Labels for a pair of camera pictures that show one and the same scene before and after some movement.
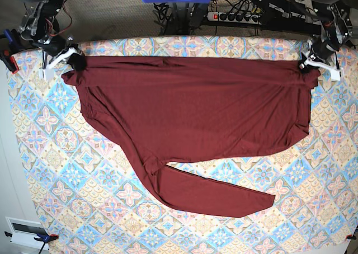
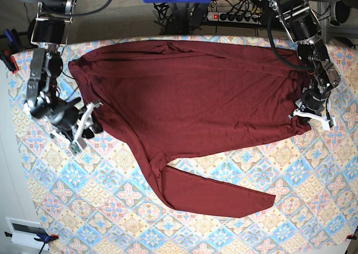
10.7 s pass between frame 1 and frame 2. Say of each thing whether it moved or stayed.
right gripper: moved
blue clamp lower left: stayed
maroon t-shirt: moved
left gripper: moved
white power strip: stayed
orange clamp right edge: stayed
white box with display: stayed
